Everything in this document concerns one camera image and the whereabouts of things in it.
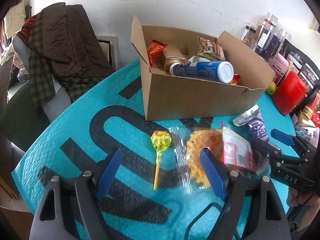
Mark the red gold snack bag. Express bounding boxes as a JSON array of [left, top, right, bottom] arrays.
[[147, 40, 168, 67]]

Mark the red white snack packet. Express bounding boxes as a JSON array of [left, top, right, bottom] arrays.
[[222, 126, 256, 173]]

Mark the red chili snack packet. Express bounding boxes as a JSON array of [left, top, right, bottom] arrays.
[[229, 74, 241, 85]]

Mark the yellow green lollipop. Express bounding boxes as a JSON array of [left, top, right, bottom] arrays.
[[150, 131, 172, 191]]

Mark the nutritious cereal bag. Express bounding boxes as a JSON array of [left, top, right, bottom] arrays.
[[197, 37, 226, 61]]

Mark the small cardboard box inside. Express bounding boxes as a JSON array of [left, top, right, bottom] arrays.
[[156, 43, 185, 72]]

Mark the plaid green cloth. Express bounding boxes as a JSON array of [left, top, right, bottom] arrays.
[[28, 45, 92, 106]]

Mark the silver purple snack pouch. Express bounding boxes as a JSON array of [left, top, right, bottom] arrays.
[[233, 105, 269, 175]]

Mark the brown cardboard box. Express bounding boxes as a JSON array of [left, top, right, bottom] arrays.
[[131, 16, 275, 121]]

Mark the red canister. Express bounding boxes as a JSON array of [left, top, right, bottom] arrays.
[[272, 71, 308, 116]]

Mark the green apple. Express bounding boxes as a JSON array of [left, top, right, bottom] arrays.
[[266, 81, 277, 95]]

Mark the black coffee bag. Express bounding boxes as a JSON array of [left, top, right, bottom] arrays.
[[280, 40, 319, 93]]

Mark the brown jacket on chair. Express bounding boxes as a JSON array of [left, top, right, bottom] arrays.
[[28, 3, 114, 90]]

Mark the blue cookie tube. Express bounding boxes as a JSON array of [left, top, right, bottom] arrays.
[[169, 61, 234, 83]]

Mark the pink canister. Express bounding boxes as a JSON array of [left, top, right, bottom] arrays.
[[268, 53, 289, 85]]

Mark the waffle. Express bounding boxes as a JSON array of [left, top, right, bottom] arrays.
[[169, 126, 223, 195]]

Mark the person's right hand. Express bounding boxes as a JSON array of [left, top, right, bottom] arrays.
[[286, 187, 318, 207]]

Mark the turquoise bubble mat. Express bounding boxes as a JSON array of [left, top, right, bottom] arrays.
[[12, 61, 291, 239]]

